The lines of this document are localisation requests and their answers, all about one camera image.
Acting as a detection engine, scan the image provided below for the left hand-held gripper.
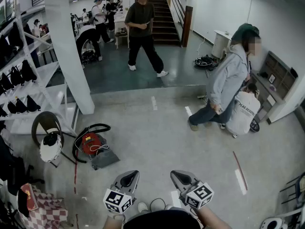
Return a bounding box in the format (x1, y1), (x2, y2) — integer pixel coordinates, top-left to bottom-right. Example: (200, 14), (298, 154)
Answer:
(103, 170), (140, 215)

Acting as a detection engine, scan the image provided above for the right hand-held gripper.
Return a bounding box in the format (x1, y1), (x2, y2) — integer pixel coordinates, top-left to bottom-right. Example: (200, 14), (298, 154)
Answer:
(170, 170), (214, 209)

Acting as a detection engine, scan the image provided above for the person's left forearm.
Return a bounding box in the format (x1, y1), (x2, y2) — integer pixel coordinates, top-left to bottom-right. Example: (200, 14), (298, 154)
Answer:
(102, 217), (124, 229)

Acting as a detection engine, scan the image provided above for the person's right forearm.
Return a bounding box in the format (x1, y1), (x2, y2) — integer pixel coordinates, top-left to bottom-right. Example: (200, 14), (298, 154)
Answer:
(196, 205), (233, 229)

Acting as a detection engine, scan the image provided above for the white wrist band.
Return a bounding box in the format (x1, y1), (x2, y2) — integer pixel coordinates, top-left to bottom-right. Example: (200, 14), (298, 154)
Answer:
(106, 210), (124, 221)

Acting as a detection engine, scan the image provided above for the person's black shirt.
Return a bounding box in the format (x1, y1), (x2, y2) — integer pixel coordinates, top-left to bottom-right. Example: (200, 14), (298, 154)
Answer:
(122, 209), (203, 229)

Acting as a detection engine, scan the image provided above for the red vacuum cleaner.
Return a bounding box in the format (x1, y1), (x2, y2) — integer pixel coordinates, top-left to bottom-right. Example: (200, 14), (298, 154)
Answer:
(81, 132), (111, 156)

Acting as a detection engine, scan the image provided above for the red checked cloth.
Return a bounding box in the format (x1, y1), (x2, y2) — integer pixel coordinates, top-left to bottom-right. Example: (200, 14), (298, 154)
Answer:
(16, 184), (69, 229)

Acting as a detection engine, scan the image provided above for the black cap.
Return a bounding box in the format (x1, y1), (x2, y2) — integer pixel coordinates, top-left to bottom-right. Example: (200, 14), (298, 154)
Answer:
(43, 132), (59, 146)

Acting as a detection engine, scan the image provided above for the red box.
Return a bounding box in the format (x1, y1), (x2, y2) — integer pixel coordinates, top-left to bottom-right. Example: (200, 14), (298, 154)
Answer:
(20, 182), (40, 212)

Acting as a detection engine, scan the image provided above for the white plastic object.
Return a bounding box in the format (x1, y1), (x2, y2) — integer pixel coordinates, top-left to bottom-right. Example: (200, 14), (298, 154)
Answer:
(259, 206), (305, 229)

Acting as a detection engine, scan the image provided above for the wicker chair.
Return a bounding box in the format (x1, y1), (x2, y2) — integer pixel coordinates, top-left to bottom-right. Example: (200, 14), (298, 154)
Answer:
(31, 111), (77, 168)

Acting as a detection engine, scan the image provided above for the black pouch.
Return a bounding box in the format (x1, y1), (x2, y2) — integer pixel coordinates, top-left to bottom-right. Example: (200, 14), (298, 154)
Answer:
(17, 189), (31, 218)

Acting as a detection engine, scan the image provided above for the black metal chair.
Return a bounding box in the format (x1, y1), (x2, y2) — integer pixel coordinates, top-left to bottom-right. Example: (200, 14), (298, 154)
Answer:
(279, 172), (305, 206)

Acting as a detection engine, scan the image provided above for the black jacket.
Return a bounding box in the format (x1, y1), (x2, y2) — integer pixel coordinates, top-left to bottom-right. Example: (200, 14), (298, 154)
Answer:
(0, 135), (45, 197)

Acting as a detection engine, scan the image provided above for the grey cubby shelf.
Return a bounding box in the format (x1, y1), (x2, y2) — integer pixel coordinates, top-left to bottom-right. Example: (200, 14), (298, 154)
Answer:
(250, 51), (299, 125)

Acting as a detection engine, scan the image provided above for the white metal shelving rack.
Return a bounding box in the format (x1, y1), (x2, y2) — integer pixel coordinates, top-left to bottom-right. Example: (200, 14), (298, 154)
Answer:
(0, 2), (81, 136)

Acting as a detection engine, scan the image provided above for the white cabinet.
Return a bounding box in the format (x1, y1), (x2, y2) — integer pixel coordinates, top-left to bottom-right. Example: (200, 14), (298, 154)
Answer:
(211, 30), (235, 60)

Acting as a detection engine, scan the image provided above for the small white table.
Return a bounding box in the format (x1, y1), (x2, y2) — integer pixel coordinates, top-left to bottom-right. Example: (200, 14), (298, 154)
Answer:
(114, 24), (131, 50)

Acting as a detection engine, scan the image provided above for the row of black waist bags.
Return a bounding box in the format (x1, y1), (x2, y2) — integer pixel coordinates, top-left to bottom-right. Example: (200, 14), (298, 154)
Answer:
(0, 21), (41, 118)

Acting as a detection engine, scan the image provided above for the white square pillar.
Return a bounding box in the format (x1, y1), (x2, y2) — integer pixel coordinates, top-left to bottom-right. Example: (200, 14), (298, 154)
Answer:
(43, 0), (95, 115)

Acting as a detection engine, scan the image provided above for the wooden staircase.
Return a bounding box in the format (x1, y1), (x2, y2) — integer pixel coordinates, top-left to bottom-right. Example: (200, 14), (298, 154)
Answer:
(135, 0), (186, 47)

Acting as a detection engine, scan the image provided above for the black vacuum hose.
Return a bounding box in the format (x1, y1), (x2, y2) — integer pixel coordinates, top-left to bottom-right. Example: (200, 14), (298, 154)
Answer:
(72, 123), (112, 164)

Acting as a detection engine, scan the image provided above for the black basin of cables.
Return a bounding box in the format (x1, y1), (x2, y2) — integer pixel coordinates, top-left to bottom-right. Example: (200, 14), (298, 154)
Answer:
(194, 54), (219, 72)

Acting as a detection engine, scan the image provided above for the wooden newel post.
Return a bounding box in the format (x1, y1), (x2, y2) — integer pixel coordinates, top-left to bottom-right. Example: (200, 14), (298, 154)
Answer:
(181, 5), (193, 48)

